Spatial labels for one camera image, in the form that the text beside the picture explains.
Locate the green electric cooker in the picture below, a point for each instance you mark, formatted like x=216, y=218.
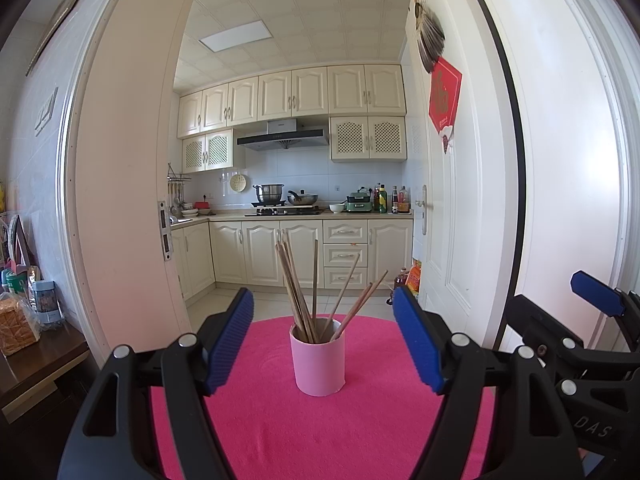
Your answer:
x=359, y=202

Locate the cream upper cabinet row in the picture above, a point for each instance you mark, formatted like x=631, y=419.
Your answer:
x=295, y=95

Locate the dark wooden side table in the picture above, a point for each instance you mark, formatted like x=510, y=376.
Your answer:
x=45, y=355

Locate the green bottle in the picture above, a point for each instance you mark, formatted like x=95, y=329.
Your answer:
x=382, y=200

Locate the blue lidded container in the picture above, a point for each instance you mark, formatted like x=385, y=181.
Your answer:
x=46, y=305

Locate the pink cup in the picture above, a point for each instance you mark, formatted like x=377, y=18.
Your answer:
x=317, y=365

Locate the kitchen countertop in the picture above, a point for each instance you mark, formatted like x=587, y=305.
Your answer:
x=225, y=217

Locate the hanging utensil rack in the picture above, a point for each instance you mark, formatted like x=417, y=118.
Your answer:
x=177, y=187

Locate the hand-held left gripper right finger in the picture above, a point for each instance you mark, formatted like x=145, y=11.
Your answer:
x=417, y=345

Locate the steel range hood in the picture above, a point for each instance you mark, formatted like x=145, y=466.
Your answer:
x=282, y=137

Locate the hanging fan decoration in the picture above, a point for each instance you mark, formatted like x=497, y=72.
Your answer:
x=431, y=35

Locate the cream base cabinet run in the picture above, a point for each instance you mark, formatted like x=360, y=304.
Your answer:
x=260, y=255

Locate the metal door lock plate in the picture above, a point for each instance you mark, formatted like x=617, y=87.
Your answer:
x=164, y=230

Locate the red door decoration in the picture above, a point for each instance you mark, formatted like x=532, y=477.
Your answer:
x=444, y=92

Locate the steel cooking pot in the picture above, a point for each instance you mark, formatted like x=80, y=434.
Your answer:
x=268, y=194

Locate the white panel door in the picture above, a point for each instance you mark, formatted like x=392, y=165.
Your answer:
x=475, y=210

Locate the cream cabinet drawer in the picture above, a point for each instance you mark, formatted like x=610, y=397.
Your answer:
x=345, y=277
x=346, y=231
x=345, y=255

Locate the amber oil bottle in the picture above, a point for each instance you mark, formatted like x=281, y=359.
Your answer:
x=400, y=280

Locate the gas stove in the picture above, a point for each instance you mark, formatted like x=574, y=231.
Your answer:
x=282, y=211

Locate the ceiling light panel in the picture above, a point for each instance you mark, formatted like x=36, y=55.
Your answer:
x=235, y=36

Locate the bunch of wooden chopsticks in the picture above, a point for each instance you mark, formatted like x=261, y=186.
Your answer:
x=315, y=285

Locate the bread packet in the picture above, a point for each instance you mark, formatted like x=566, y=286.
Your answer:
x=17, y=325

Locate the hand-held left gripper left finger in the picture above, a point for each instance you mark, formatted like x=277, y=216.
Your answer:
x=232, y=342

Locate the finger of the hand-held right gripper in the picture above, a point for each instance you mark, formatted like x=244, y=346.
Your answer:
x=550, y=325
x=595, y=292

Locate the round wall plate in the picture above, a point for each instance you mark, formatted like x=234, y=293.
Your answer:
x=238, y=182

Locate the dark wok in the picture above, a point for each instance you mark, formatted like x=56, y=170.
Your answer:
x=303, y=198

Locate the white sliding door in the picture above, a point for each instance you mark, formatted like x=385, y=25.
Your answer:
x=120, y=160

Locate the white bowl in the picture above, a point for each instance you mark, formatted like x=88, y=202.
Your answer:
x=336, y=208

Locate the cream lattice door cabinet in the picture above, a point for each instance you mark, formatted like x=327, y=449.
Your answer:
x=207, y=151
x=369, y=138

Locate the pink round tablecloth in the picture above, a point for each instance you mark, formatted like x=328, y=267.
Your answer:
x=325, y=435

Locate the dark sauce bottle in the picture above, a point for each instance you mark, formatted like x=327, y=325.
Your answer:
x=394, y=201

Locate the red bowl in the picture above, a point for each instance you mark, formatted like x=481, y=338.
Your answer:
x=202, y=205

